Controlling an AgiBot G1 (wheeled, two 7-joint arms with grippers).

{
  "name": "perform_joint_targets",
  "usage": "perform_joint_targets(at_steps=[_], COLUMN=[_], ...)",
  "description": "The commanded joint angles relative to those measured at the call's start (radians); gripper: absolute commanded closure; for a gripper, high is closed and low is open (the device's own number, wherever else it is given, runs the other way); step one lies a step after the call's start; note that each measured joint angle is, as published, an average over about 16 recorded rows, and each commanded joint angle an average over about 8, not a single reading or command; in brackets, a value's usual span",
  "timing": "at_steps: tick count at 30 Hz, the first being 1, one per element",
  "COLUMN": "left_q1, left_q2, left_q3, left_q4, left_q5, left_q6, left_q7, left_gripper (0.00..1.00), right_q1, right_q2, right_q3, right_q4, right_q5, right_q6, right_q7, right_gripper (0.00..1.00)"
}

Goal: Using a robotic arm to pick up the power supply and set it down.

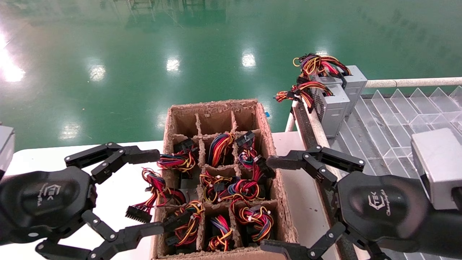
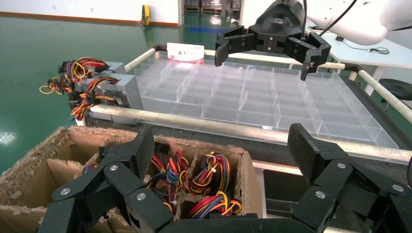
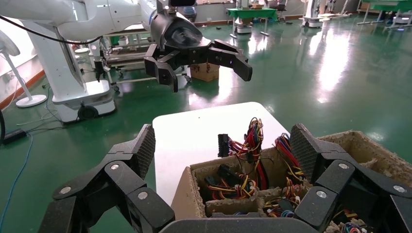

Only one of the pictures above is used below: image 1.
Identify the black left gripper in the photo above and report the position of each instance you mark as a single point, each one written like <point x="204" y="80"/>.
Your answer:
<point x="43" y="202"/>

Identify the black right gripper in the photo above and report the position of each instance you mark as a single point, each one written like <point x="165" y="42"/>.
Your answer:
<point x="382" y="209"/>

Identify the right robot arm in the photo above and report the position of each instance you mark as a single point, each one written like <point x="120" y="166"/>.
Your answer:
<point x="447" y="231"/>

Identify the black conveyor edge strip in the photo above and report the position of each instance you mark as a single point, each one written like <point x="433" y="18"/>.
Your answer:
<point x="303" y="126"/>

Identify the brown cardboard divider box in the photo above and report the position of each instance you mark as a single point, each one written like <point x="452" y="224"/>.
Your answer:
<point x="213" y="112"/>

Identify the conveyor belt with clear dividers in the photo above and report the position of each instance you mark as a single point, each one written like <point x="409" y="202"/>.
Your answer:
<point x="389" y="119"/>

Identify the white conveyor frame post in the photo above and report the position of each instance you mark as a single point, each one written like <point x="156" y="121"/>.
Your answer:
<point x="290" y="124"/>

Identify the beige conveyor side rail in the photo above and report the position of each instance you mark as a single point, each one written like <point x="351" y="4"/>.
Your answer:
<point x="316" y="124"/>

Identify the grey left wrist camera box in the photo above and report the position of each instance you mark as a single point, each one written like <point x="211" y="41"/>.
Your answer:
<point x="6" y="148"/>

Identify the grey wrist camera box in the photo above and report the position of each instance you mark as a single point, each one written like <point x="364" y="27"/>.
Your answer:
<point x="6" y="148"/>
<point x="440" y="166"/>

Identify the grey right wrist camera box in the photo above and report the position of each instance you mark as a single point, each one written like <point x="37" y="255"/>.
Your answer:
<point x="440" y="166"/>

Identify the beige conveyor end rail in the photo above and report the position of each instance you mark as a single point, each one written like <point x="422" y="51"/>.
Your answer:
<point x="415" y="82"/>

